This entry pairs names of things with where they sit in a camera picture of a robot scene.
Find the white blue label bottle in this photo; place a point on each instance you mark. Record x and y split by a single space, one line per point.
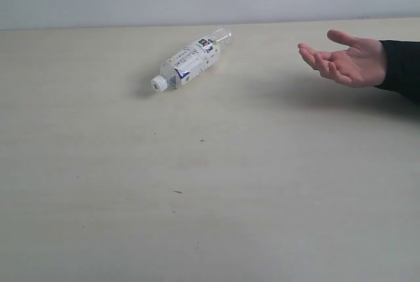
192 60

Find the person's open hand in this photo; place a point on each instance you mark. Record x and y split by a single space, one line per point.
362 64

